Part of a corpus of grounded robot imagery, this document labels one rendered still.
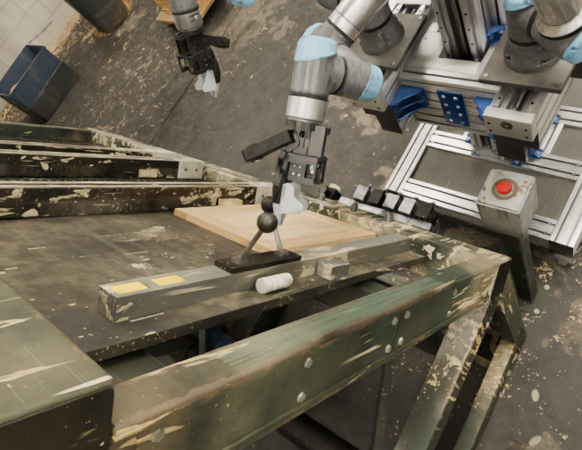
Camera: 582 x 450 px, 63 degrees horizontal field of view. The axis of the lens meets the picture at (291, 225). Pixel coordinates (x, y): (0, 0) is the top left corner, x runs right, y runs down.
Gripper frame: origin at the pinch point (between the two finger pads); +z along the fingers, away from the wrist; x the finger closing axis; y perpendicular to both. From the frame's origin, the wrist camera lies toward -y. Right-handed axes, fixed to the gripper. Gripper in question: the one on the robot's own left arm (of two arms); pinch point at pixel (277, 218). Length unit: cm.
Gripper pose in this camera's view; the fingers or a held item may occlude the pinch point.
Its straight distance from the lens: 97.2
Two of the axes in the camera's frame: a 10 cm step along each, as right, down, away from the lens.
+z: -1.7, 9.6, 2.2
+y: 9.3, 2.3, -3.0
